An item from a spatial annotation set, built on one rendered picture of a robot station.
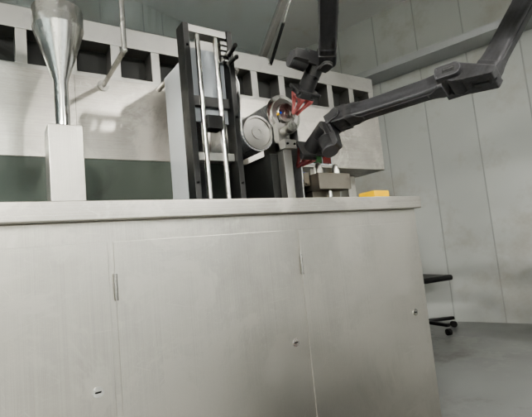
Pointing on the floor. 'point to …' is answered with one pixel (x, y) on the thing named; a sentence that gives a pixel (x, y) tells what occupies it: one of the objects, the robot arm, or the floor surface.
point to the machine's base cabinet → (211, 318)
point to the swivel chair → (441, 317)
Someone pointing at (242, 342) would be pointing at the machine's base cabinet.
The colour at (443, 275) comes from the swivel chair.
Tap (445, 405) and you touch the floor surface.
